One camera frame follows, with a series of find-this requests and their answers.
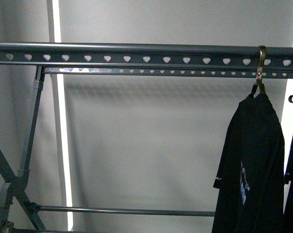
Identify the dark metal clothes rack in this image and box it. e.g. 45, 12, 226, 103
0, 42, 293, 233

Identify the black printed t-shirt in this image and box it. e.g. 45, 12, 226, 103
212, 94, 284, 233

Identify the bronze metal clothes hanger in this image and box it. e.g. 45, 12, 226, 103
249, 45, 266, 98

